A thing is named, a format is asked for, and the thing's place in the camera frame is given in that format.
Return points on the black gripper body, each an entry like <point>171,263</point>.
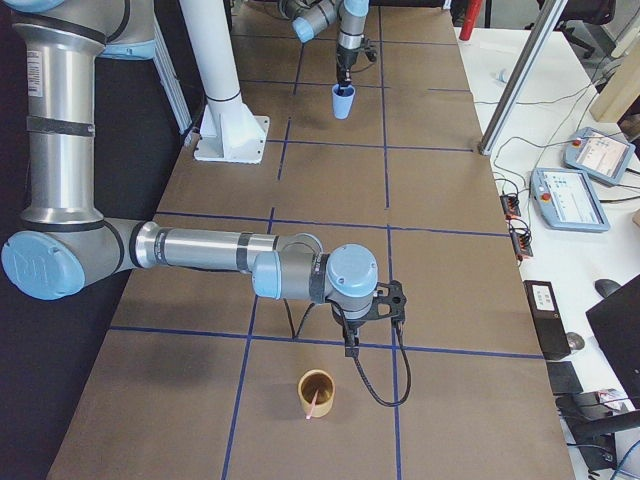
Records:
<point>344,59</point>
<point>353,325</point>

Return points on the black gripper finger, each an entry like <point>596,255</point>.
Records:
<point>351,347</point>
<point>343,80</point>

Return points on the pink chopstick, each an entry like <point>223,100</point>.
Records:
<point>312,405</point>

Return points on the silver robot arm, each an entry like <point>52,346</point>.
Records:
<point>310,18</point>
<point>67,243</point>

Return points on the bamboo wooden cup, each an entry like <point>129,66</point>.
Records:
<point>311,381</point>

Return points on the red cylinder tube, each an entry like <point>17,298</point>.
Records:
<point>472,12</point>

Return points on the orange black connector module near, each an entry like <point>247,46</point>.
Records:
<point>521,241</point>

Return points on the orange black connector module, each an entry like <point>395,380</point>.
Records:
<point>521,241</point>
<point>511,205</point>

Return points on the black power box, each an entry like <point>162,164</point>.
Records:
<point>547,320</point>

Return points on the orange black connector module far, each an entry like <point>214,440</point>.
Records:
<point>511,205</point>

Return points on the near teach pendant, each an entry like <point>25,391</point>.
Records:
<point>567,200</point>

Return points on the teach pendant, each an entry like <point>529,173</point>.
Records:
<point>604,157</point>
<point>567,200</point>

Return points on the black computer mouse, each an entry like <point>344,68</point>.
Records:
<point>606,287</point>

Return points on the far teach pendant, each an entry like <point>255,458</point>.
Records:
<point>604,157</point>

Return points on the black monitor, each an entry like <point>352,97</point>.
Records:
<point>615,324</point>

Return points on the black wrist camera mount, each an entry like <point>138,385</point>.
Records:
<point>389,301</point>

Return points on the white pedestal base plate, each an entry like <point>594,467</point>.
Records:
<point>232,135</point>

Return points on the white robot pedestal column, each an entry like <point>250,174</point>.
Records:
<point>208,30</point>

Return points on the aluminium frame post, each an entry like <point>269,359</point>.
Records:
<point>538,36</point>

